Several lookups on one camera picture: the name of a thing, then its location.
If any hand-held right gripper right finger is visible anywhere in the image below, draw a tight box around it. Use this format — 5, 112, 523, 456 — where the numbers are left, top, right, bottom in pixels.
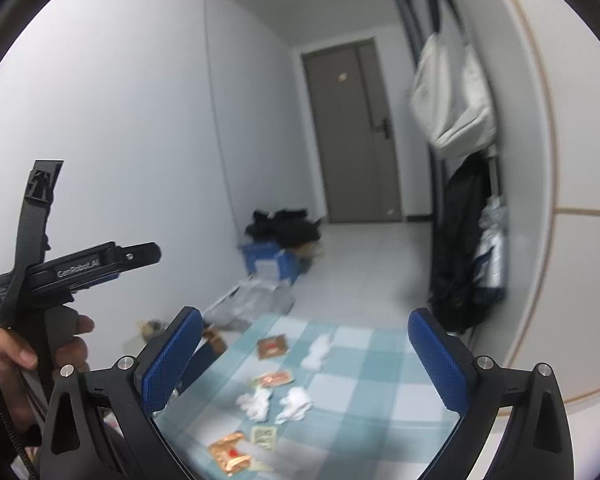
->
407, 308, 573, 480

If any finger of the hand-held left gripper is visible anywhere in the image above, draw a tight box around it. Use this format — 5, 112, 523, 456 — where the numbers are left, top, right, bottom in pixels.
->
114, 241, 162, 276

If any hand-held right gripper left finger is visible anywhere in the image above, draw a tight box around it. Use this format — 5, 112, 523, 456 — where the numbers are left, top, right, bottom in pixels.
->
39, 306, 206, 480

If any brown packet with red heart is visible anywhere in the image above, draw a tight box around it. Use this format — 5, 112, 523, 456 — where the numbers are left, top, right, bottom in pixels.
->
256, 335, 290, 360

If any orange snack wrapper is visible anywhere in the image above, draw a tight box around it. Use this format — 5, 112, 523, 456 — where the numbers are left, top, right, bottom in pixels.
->
250, 369, 295, 390

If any golden foil wrapper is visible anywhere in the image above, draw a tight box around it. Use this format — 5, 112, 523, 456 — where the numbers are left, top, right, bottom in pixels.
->
207, 431, 253, 475

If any small green packet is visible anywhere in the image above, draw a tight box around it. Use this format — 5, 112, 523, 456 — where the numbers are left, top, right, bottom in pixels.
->
250, 424, 279, 453

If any long white tissue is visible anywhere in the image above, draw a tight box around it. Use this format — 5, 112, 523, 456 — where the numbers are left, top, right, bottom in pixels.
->
301, 332, 337, 371

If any person's left hand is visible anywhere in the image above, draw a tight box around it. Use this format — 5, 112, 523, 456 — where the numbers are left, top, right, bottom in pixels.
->
0, 314, 96, 433

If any brown paper bag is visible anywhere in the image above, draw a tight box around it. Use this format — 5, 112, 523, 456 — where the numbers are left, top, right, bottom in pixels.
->
202, 327, 228, 356

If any teal checked tablecloth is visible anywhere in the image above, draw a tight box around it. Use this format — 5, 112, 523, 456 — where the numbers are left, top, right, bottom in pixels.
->
150, 312, 468, 480

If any grey plastic mailing bag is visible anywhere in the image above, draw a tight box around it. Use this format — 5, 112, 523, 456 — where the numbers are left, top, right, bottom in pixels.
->
202, 280, 296, 333

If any blue cardboard box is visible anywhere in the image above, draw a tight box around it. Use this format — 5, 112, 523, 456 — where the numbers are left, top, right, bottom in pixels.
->
239, 240, 303, 286

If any black backpack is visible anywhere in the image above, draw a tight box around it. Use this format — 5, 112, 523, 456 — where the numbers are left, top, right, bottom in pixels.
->
428, 152, 496, 333

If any black bag on floor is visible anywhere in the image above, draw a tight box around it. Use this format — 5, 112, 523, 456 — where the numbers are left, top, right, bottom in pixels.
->
245, 208, 323, 251

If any white panel with wooden trim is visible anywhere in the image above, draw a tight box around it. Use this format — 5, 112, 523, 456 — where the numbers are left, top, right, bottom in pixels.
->
490, 0, 600, 411

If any grey-brown door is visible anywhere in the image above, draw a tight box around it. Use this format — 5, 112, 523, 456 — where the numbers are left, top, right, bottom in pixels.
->
301, 37, 403, 224

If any white hanging bag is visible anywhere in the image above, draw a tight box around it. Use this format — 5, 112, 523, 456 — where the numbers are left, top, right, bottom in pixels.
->
410, 32, 498, 161

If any black metal frame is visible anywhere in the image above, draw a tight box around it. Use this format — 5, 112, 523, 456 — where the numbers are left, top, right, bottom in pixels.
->
377, 0, 473, 231

